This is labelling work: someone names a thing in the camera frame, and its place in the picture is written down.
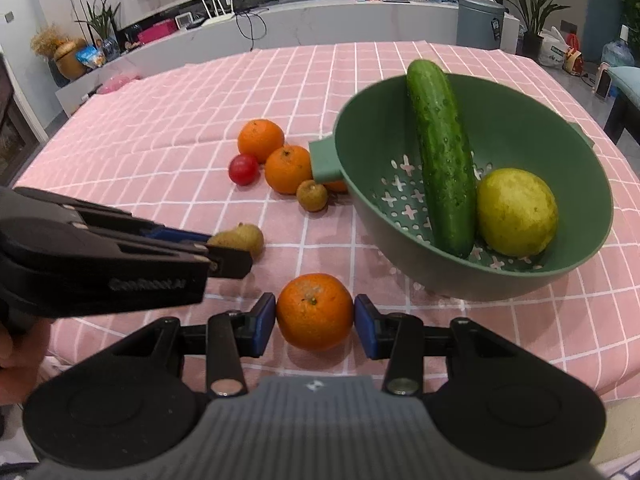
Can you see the large orange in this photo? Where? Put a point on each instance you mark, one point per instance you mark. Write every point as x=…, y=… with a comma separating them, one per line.
x=315, y=312

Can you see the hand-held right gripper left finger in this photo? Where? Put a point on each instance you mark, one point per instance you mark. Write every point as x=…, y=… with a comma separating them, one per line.
x=265, y=322

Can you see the yellow-brown kiwi fruit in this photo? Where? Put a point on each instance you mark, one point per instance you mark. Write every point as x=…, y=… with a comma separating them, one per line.
x=245, y=240

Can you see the white router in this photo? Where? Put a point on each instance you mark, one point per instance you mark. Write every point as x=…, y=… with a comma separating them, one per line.
x=219, y=10

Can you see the pink checked tablecloth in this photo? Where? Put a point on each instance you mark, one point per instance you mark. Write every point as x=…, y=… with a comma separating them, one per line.
x=175, y=125

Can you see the white television cabinet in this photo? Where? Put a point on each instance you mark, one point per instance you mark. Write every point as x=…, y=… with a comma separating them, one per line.
x=300, y=27

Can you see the green plastic colander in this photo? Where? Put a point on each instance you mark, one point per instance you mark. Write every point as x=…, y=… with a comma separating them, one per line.
x=380, y=230

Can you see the yellow-green lemon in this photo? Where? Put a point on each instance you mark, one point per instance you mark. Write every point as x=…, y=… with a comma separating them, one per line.
x=517, y=212

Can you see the teal cushioned chair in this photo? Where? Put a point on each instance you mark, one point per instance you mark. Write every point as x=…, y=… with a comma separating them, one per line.
x=625, y=92

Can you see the white plastic bag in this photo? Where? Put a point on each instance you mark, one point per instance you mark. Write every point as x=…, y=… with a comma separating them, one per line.
x=552, y=50

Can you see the blue water bottle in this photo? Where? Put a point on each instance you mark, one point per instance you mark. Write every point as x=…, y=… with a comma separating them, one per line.
x=617, y=52

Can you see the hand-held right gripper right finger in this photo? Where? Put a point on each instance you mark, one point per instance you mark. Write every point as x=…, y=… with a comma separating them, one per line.
x=366, y=327

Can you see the brown longan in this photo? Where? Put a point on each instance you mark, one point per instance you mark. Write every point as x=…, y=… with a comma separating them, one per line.
x=312, y=196

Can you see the red cherry tomato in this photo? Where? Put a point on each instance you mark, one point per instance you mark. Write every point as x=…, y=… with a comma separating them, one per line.
x=244, y=170

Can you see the dried flowers in brown vase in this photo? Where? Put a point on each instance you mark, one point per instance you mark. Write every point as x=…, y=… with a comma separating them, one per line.
x=67, y=57

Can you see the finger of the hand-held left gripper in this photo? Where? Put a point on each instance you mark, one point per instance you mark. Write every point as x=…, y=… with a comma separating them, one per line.
x=230, y=265
x=172, y=234

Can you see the grey trash bin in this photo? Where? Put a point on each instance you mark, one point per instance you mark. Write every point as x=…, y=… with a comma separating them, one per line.
x=479, y=22

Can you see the snack bag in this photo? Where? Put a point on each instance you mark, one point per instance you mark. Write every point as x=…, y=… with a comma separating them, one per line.
x=92, y=56

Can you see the green cucumber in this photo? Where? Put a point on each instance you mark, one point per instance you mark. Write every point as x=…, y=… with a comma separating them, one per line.
x=442, y=160

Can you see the dark wooden cabinet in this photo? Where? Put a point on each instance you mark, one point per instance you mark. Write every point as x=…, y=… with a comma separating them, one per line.
x=17, y=125

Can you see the red yellow bag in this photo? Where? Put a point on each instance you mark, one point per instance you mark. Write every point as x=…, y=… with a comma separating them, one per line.
x=574, y=57

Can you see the pink box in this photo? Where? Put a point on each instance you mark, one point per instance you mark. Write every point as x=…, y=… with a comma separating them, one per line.
x=157, y=32

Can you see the person's left hand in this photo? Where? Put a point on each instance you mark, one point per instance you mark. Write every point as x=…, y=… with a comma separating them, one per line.
x=22, y=360

